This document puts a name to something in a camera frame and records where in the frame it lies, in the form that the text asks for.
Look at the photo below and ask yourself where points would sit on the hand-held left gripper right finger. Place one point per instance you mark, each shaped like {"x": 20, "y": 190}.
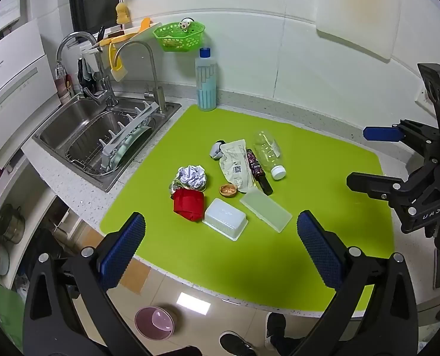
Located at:
{"x": 320, "y": 252}

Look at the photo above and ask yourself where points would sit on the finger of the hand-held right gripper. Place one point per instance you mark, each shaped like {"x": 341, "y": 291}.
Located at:
{"x": 381, "y": 133}
{"x": 372, "y": 183}

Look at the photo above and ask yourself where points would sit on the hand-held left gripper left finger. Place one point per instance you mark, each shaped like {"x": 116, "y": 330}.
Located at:
{"x": 125, "y": 248}

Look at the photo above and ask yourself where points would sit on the translucent plastic lid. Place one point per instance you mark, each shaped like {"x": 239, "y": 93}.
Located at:
{"x": 266, "y": 209}

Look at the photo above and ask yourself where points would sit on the red packet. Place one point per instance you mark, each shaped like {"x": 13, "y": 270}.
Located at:
{"x": 188, "y": 204}

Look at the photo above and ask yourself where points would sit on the pink round bin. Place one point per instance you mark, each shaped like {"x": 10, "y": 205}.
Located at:
{"x": 155, "y": 322}

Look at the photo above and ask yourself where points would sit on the white paper ball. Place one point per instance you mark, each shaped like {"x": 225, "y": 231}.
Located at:
{"x": 192, "y": 176}

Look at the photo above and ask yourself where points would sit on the white plastic food container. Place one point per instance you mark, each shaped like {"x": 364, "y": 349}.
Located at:
{"x": 223, "y": 217}

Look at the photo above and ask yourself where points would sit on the clear plastic bottle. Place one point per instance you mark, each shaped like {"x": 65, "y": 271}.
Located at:
{"x": 268, "y": 152}

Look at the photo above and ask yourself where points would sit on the dark brown snack wrapper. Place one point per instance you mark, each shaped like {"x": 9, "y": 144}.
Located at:
{"x": 255, "y": 165}

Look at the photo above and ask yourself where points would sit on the silver foil wrapper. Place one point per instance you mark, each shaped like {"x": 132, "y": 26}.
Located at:
{"x": 173, "y": 187}

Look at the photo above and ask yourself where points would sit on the lime green counter mat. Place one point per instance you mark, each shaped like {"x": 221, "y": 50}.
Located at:
{"x": 242, "y": 259}

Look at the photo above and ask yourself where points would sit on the white open shelf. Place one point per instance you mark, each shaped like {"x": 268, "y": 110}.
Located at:
{"x": 34, "y": 226}

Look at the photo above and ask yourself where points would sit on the dark trouser leg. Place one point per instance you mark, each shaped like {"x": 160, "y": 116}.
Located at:
{"x": 284, "y": 346}

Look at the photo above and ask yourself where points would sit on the brown nut shell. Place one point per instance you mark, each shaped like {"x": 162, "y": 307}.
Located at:
{"x": 228, "y": 191}

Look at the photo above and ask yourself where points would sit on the steel pot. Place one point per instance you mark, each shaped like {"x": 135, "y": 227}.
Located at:
{"x": 11, "y": 226}

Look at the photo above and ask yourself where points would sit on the crumpled beige paper wrapper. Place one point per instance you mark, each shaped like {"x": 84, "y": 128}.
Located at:
{"x": 234, "y": 167}

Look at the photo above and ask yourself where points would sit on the grey dish rack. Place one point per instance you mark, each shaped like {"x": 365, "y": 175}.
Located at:
{"x": 131, "y": 128}

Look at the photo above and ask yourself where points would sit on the small grey crumpled scrap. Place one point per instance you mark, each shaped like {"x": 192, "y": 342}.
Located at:
{"x": 216, "y": 151}

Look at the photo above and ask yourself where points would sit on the green cabinet door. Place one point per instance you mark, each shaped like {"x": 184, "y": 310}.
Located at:
{"x": 1, "y": 311}

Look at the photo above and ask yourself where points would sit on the stainless steel sink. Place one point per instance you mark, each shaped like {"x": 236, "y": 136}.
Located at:
{"x": 71, "y": 118}

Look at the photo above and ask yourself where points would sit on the slim gooseneck faucet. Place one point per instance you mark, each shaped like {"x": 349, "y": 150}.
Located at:
{"x": 156, "y": 92}

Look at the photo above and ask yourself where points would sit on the dark hanging cloth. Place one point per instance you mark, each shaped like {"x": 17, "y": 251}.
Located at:
{"x": 84, "y": 74}

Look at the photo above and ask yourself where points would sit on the blue detergent bottle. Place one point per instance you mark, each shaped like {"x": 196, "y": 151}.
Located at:
{"x": 206, "y": 85}

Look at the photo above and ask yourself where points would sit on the yellow plastic scoop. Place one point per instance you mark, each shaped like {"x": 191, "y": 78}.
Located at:
{"x": 116, "y": 63}

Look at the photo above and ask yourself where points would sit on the white countertop appliance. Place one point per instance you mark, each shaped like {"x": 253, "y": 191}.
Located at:
{"x": 12, "y": 85}

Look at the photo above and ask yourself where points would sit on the orange utensil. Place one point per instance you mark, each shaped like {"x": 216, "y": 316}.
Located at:
{"x": 144, "y": 25}

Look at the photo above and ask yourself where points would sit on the small cow toy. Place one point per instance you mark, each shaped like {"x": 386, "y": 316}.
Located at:
{"x": 184, "y": 25}

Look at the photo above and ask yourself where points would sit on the yellow figure sponge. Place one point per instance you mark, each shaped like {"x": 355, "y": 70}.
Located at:
{"x": 122, "y": 13}

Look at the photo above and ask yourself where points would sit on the green plastic wall basket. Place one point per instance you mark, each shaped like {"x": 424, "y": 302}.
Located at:
{"x": 175, "y": 35}

